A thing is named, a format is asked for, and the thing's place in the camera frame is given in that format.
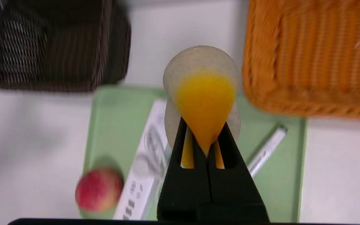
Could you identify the pink toy peach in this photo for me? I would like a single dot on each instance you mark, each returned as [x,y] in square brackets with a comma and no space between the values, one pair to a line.
[98,190]

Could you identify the orange wicker basket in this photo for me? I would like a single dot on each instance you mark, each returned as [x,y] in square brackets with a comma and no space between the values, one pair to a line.
[317,56]

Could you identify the yellow and white toy bun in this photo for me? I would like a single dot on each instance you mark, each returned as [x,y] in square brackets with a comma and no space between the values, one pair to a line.
[203,100]

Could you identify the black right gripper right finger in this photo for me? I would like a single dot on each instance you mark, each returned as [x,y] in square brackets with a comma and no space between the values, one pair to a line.
[236,193]

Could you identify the white power strip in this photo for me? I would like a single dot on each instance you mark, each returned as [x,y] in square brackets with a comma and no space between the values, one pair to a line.
[136,190]

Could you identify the thick white marker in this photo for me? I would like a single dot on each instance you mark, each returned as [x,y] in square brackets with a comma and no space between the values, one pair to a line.
[269,148]

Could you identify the dark brown wicker basket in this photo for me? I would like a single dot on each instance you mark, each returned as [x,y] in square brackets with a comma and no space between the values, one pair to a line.
[58,47]

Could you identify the light green plastic tray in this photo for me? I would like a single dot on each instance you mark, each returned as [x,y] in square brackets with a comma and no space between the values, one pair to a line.
[114,125]

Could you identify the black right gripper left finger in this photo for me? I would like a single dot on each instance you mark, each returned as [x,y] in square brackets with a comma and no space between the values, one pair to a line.
[183,193]

